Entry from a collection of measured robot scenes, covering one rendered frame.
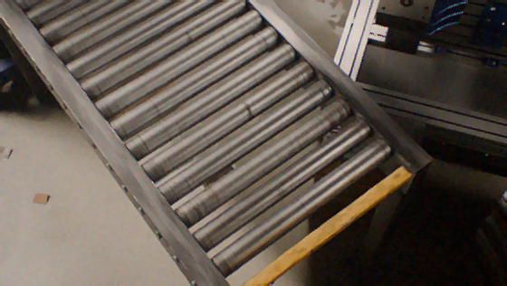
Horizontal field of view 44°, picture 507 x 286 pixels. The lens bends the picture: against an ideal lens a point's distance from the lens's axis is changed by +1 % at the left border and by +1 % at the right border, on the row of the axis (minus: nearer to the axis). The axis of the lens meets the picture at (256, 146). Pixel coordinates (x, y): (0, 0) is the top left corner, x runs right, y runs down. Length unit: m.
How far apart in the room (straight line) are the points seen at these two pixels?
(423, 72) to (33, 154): 1.40
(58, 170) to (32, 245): 0.28
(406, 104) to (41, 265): 1.30
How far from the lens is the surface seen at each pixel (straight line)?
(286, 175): 1.31
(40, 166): 2.35
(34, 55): 1.56
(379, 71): 2.21
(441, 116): 2.13
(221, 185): 1.30
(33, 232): 2.25
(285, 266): 1.22
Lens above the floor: 1.98
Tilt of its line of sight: 61 degrees down
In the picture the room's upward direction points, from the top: 1 degrees counter-clockwise
